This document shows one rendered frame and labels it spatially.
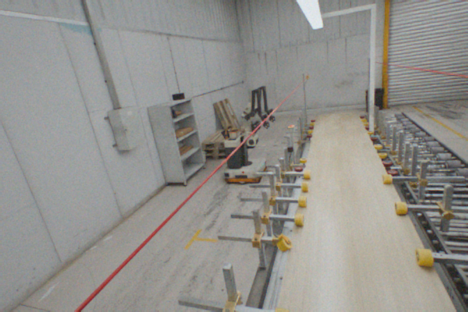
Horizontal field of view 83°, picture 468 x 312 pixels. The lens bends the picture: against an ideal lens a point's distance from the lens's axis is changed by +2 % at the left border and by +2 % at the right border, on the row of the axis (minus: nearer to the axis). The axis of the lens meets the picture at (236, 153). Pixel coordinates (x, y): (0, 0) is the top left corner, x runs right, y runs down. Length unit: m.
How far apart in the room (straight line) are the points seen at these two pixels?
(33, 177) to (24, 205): 0.31
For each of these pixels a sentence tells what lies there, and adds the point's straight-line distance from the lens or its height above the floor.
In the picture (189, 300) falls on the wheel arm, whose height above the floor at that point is 0.96.
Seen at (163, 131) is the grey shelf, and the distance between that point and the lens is 4.92.
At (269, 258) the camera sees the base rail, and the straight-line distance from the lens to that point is 1.96.
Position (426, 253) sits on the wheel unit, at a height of 0.98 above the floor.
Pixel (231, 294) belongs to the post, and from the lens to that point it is 1.35.
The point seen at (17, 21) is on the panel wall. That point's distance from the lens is 3.89.
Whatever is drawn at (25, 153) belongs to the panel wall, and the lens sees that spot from 3.61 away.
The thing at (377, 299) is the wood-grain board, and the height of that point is 0.90.
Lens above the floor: 1.96
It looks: 18 degrees down
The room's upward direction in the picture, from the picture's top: 9 degrees counter-clockwise
